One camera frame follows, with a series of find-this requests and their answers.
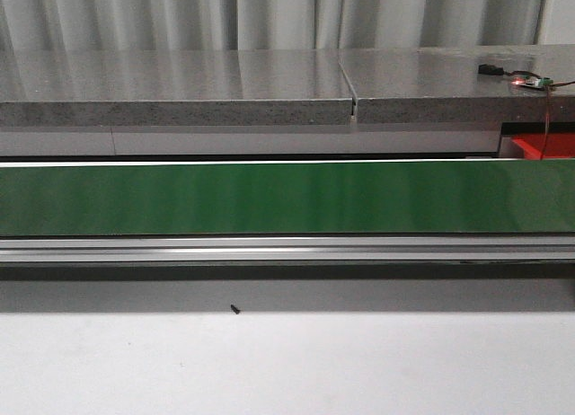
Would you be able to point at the aluminium conveyor frame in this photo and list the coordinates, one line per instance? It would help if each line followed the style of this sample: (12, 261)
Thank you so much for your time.
(281, 248)

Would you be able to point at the small green circuit board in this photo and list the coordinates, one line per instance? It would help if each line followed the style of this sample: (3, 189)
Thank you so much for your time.
(532, 82)

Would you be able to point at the green conveyor belt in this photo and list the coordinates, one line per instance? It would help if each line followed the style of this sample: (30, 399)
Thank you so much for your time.
(427, 197)

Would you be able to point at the grey granite counter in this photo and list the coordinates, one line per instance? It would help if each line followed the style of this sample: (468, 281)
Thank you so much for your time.
(282, 87)

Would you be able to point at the grey curtain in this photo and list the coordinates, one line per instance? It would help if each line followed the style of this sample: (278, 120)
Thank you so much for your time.
(71, 25)

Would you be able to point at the black plug connector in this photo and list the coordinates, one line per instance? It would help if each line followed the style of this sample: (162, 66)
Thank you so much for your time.
(492, 70)

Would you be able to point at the red plastic tray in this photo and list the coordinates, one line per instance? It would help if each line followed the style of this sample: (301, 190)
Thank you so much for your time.
(553, 146)

